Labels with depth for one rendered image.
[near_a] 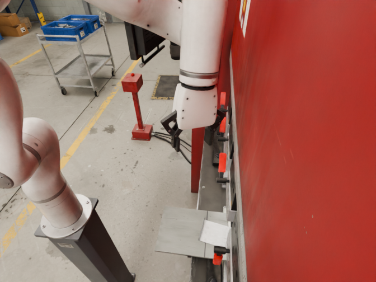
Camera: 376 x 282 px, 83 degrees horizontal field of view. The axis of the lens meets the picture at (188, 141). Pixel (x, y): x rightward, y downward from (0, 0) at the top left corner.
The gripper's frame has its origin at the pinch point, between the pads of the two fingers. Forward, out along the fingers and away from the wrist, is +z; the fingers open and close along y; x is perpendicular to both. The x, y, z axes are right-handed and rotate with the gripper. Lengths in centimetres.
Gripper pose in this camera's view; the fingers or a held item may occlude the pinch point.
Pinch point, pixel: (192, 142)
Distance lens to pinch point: 55.0
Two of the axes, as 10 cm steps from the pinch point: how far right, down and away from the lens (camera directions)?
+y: -9.1, 1.6, -3.9
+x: 4.2, 4.9, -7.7
